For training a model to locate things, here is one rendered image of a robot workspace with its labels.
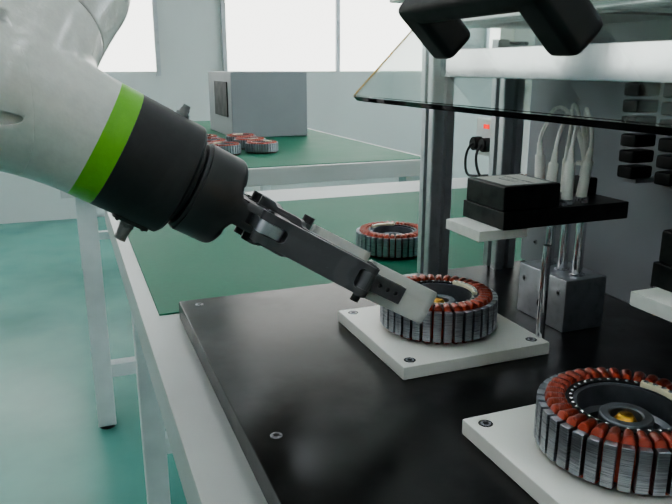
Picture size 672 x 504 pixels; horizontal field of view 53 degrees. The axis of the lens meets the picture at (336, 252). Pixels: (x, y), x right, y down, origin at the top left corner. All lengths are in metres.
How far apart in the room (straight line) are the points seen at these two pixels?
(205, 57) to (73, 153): 4.63
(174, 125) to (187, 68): 4.57
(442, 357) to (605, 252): 0.31
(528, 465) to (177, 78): 4.74
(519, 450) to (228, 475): 0.20
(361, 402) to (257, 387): 0.09
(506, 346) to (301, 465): 0.25
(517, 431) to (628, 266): 0.37
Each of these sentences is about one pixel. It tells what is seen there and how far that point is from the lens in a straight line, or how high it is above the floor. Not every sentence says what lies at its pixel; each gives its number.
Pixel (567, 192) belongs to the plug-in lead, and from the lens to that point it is 0.69.
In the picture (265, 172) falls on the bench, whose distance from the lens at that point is 1.96.
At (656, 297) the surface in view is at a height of 0.88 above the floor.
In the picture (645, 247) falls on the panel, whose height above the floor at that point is 0.84.
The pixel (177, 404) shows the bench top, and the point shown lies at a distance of 0.61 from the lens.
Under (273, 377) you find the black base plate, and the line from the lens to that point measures 0.59.
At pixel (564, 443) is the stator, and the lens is 0.45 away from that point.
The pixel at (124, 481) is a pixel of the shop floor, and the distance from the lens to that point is 1.92.
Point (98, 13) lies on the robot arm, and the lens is 0.57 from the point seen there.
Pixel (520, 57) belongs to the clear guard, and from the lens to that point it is 0.31.
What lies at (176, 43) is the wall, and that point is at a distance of 5.08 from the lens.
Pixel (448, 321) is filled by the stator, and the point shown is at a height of 0.81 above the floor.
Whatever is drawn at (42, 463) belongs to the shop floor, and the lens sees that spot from 2.06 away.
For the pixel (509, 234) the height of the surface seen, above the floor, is 0.88.
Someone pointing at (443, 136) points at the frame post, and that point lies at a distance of 0.84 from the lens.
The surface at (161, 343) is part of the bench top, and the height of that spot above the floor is 0.75.
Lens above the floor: 1.02
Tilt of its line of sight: 15 degrees down
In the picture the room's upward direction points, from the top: straight up
